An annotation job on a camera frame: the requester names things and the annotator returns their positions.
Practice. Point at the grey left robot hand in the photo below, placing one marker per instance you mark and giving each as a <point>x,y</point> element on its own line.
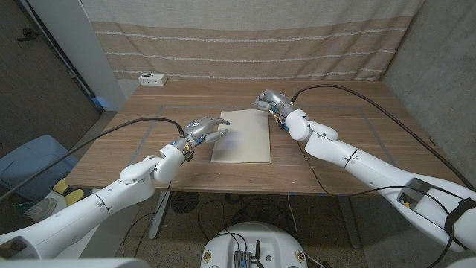
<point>201,128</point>

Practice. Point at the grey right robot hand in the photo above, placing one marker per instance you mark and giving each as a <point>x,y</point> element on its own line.
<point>277,102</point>

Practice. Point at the cream paper file folder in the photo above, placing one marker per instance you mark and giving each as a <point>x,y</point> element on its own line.
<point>249,141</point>

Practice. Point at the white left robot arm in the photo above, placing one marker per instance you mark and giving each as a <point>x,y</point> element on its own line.
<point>111,197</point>

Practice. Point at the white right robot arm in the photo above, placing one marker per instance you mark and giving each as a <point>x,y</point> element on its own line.
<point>364,167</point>

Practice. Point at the beige striped cloth backdrop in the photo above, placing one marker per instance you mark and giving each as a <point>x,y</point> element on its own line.
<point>253,44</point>

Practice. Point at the white power strip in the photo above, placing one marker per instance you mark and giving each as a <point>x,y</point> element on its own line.
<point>152,79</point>

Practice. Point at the round black floor vent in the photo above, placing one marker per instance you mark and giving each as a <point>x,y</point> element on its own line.
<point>184,202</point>

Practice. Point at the white table leg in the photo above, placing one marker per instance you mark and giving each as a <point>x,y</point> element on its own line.
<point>159,216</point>

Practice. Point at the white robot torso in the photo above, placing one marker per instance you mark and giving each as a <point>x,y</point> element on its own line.
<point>256,238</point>

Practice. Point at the white pillar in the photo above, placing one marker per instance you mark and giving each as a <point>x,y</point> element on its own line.
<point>89,56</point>

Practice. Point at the black antenna on torso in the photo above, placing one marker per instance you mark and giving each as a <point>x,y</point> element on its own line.
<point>257,253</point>

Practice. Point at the grey box on torso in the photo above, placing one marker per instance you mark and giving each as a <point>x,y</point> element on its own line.
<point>241,259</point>

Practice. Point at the grey table leg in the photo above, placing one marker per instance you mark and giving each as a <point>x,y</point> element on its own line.
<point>349,223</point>

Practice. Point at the yellow foam object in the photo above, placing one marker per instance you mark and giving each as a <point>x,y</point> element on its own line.
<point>74,195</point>

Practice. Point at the blue plastic bin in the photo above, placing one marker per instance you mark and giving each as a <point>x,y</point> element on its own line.
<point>33,164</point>

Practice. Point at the white shoe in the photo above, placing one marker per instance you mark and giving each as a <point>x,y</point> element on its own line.
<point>41,210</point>

